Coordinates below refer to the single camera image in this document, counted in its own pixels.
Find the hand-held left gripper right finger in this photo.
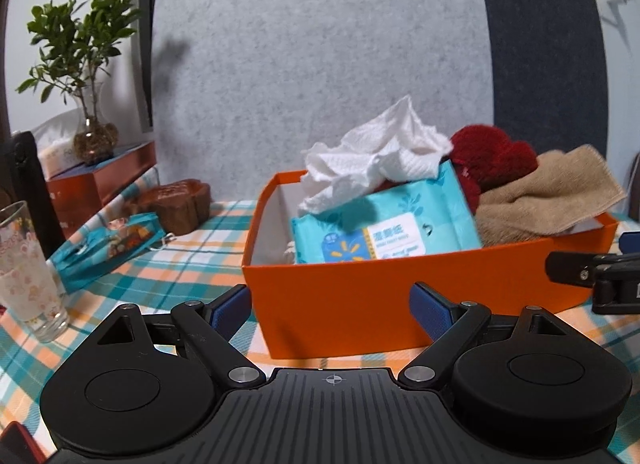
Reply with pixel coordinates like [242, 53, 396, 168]
[398, 281, 581, 389]

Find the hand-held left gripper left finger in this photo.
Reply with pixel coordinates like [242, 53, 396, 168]
[95, 284, 266, 387]

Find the orange cardboard box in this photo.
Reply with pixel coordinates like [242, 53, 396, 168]
[241, 170, 620, 360]

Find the teal wet wipes pack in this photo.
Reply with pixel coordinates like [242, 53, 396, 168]
[291, 160, 483, 265]

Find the beige towel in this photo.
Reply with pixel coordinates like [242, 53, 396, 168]
[472, 145, 628, 247]

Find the dark red plush item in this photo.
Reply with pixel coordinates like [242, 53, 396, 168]
[447, 125, 540, 212]

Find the white paper towel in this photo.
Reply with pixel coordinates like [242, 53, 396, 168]
[299, 95, 453, 215]

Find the dark wooden chair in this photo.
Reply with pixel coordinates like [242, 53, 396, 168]
[625, 151, 640, 222]

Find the checked tablecloth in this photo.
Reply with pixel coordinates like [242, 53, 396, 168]
[0, 199, 640, 464]

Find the brown wooden carving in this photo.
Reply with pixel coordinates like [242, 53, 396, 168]
[124, 179, 212, 236]

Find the teal printed packet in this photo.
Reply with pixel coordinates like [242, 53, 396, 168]
[47, 211, 167, 293]

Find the red-brown box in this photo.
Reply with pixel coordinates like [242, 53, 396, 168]
[45, 140, 158, 240]

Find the printed drinking glass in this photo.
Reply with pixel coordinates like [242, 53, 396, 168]
[0, 200, 70, 344]

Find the green plant in glass vase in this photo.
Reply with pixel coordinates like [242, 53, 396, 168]
[15, 0, 163, 167]

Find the dark grey felt panel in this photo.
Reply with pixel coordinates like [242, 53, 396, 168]
[472, 0, 608, 155]

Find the black upright object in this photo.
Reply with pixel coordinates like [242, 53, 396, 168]
[0, 130, 66, 257]

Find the white tissue box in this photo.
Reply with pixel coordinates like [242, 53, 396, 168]
[30, 109, 86, 180]

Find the phone in red case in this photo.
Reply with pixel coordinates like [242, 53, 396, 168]
[0, 421, 48, 464]

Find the light grey felt panel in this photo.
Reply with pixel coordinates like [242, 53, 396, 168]
[152, 0, 496, 205]

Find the window with dark frame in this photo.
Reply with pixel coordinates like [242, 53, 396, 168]
[131, 0, 161, 134]

